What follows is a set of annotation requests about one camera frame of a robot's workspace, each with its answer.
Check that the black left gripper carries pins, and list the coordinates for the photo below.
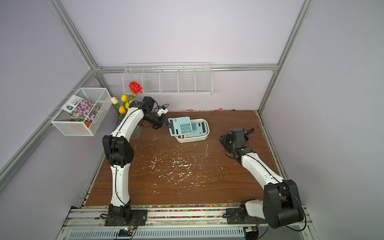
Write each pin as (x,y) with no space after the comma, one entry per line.
(162,123)

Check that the artificial tulip bouquet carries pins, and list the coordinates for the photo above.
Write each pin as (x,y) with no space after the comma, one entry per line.
(135,89)

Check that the purple flower pot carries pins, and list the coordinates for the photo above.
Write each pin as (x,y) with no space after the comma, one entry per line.
(84,112)

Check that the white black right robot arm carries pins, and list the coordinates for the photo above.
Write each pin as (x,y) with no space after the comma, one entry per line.
(281,205)

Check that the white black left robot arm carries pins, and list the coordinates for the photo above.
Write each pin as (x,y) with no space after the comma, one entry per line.
(120,154)

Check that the white wire wall shelf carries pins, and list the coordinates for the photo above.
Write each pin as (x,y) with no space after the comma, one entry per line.
(170,78)

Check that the white wire basket left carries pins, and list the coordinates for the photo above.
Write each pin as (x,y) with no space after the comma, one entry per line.
(97,96)

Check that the teal calculator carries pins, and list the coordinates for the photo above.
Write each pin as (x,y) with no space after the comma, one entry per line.
(196,129)
(180,126)

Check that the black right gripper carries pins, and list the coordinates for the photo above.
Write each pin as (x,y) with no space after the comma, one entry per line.
(224,139)

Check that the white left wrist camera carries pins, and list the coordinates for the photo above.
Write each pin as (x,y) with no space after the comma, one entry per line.
(162,111)

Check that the white plastic storage box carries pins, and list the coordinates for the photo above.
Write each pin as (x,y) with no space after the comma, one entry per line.
(189,138)

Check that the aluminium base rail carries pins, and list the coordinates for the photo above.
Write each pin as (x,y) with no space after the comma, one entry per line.
(182,222)

